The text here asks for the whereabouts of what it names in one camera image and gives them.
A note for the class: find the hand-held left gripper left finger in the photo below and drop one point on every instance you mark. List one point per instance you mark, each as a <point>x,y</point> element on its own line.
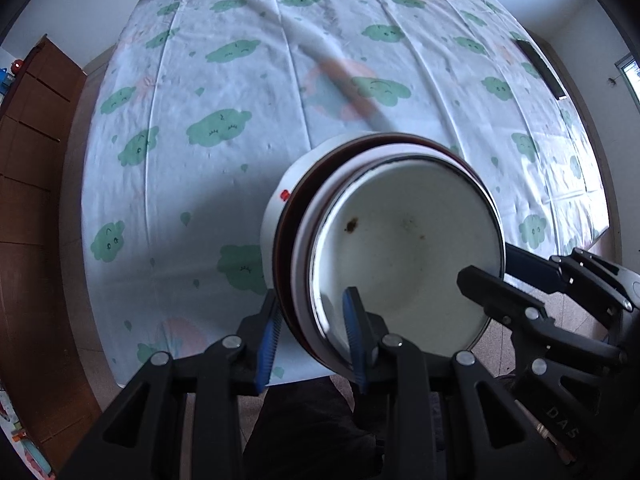
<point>268,350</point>

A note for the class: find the blue jug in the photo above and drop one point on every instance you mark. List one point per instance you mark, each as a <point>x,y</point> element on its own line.
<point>6,80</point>

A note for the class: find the cloud print tablecloth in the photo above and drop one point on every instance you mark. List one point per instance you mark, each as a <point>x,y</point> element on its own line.
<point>225,85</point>

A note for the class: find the red plastic bowl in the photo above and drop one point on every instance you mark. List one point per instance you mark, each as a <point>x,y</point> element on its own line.
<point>285,260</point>

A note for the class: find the brown wooden sideboard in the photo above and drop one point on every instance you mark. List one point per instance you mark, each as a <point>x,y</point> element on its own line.
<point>35,210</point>

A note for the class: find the stainless steel bowl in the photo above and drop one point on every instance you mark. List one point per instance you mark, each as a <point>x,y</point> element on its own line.
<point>270,230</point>

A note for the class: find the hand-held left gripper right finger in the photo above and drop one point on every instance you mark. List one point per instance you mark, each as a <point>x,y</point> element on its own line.
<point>355,340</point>

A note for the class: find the colourful printed cloth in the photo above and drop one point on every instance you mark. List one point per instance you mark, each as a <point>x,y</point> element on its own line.
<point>22,440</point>

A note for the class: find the window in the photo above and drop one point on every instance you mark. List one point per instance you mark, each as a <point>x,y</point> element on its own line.
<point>631,77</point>

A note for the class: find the red cup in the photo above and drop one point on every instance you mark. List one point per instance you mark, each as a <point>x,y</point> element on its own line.
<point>18,65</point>

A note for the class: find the white enamel bowl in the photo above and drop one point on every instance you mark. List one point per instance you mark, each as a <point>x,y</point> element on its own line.
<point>410,260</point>

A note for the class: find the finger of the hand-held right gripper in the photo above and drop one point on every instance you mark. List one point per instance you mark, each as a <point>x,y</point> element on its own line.
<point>530,265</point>
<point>500,297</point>

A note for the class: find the black smartphone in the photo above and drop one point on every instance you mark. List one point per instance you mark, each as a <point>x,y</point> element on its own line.
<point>540,67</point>

